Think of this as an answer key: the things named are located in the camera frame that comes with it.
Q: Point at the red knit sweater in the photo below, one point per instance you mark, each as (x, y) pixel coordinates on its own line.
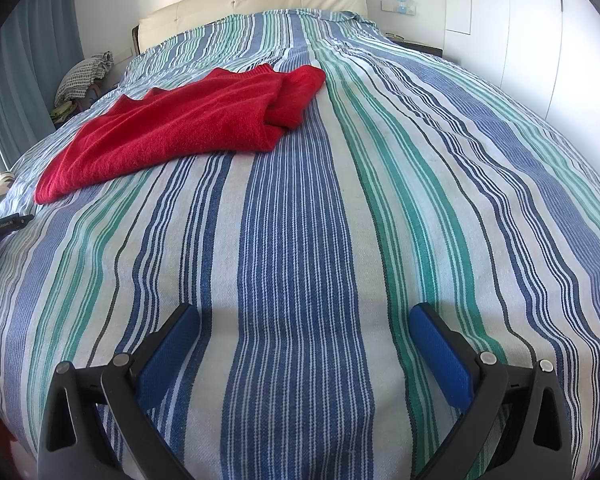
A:
(222, 112)

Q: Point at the dark wooden nightstand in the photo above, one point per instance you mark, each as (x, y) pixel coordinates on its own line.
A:
(402, 42)

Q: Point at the white wall socket panel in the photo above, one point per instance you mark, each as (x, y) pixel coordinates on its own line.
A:
(404, 7)

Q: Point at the white wardrobe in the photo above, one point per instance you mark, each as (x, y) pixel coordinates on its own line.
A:
(543, 53)

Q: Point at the teal curtain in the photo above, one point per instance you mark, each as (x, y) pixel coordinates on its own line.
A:
(39, 42)

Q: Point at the cream padded headboard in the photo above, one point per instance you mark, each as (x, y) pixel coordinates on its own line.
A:
(187, 14)

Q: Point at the striped blue green bedspread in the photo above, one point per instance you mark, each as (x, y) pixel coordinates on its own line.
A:
(408, 180)

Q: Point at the pile of clothes on chair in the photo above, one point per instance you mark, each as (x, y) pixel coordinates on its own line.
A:
(82, 80)

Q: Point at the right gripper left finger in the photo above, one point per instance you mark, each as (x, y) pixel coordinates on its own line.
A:
(74, 443)

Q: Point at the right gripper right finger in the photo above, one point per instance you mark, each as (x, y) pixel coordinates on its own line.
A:
(535, 442)

